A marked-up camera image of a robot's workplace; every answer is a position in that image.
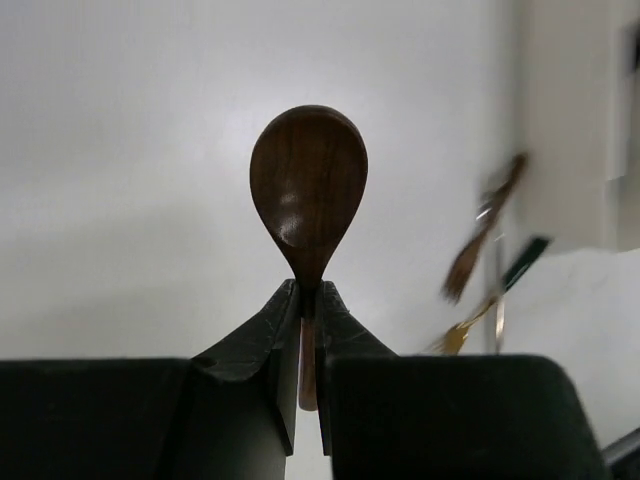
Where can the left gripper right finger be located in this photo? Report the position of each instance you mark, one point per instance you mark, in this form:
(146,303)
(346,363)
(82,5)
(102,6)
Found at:
(386,416)

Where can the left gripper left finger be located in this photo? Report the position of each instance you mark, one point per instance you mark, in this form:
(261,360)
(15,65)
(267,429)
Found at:
(227,413)

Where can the gold fork green handle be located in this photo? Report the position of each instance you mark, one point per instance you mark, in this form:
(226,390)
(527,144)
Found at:
(452,341)

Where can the dark copper spoon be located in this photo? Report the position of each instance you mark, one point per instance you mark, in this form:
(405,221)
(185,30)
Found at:
(308,173)

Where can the copper fork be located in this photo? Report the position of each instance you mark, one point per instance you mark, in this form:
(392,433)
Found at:
(492,206)

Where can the left white container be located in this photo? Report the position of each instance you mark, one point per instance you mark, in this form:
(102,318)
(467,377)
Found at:
(579,106)

